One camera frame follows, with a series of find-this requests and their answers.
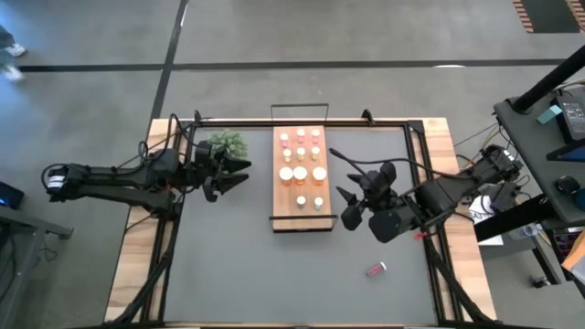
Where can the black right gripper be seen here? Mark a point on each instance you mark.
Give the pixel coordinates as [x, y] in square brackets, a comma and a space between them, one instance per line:
[379, 185]

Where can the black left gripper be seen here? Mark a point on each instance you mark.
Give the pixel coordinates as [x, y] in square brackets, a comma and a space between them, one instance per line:
[210, 169]

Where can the small blue medicine bottle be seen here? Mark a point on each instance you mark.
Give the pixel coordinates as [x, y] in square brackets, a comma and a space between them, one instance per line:
[318, 202]

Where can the large orange medicine bottle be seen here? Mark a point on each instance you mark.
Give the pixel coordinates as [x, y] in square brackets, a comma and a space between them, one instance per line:
[300, 174]
[286, 174]
[319, 174]

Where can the small yellow-green medicine bottle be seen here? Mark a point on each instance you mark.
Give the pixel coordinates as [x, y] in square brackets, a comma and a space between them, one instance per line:
[315, 151]

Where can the small yellow medicine bottle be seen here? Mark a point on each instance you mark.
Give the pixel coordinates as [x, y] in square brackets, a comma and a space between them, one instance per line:
[287, 154]
[301, 152]

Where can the small pink medicine bottle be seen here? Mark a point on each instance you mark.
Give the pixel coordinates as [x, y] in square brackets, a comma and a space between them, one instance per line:
[284, 137]
[301, 133]
[315, 134]

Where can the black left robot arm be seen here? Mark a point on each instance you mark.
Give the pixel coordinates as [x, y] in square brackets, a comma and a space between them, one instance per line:
[114, 178]

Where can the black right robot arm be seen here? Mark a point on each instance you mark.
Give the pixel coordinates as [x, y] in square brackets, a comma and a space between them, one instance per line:
[439, 196]

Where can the green plant in patterned pot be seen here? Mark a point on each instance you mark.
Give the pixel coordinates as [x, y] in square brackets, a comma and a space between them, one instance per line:
[230, 141]

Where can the small red tag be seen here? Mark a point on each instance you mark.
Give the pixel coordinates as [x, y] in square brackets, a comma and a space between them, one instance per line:
[419, 236]

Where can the white printed paper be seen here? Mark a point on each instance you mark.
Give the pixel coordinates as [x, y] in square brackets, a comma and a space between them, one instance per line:
[480, 215]

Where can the black power supply box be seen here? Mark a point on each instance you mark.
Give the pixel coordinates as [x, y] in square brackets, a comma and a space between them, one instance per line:
[505, 196]

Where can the dark grey side desk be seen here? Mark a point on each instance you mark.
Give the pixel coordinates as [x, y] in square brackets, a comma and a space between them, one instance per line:
[535, 151]

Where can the small teal box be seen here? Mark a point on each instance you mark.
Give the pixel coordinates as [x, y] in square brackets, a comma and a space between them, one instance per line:
[549, 114]

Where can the grey metal stand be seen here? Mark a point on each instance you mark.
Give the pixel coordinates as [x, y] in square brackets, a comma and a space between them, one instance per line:
[27, 224]

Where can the black computer mouse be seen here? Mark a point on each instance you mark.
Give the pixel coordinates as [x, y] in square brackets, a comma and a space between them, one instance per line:
[568, 184]

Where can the dark tablet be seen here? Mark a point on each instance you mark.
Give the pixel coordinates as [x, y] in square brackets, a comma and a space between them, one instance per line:
[571, 154]

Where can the black pole stand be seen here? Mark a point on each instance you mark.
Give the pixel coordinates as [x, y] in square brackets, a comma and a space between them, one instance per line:
[548, 80]

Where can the black device blue light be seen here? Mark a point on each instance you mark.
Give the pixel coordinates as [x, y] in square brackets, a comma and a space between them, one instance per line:
[10, 196]

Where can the black power adapter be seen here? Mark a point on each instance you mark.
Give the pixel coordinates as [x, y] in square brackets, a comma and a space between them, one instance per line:
[573, 116]

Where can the brown cardboard box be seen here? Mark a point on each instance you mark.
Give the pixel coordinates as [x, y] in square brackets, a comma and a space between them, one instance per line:
[577, 256]

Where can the person's shoe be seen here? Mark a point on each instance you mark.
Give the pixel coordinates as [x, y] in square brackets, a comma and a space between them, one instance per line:
[11, 73]
[16, 49]

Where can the black floor mat striped edge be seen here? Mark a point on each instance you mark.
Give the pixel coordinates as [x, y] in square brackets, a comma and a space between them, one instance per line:
[550, 16]

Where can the person's leg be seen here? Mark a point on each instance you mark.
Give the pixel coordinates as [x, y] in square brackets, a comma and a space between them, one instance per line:
[4, 36]

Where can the black metal rig frame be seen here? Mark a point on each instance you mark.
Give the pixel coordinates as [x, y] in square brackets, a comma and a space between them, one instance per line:
[247, 123]

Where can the black frame clamp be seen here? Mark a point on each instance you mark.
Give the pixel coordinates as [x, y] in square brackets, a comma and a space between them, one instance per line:
[367, 116]
[197, 116]

